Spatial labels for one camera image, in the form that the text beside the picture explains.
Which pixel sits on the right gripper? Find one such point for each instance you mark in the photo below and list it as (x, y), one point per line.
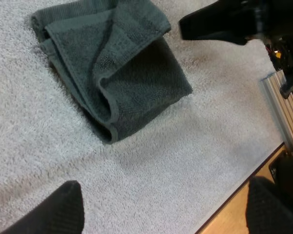
(283, 29)

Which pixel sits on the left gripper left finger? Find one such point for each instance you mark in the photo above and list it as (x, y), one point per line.
(56, 212)

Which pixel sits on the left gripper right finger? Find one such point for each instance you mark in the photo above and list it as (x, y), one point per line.
(271, 209)

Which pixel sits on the grey-green towel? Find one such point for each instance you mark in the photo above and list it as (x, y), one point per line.
(117, 73)

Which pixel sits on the dark table clamp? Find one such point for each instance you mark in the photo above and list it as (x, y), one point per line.
(291, 85)

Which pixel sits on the ribbed aluminium rail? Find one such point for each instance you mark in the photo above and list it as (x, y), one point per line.
(285, 117)

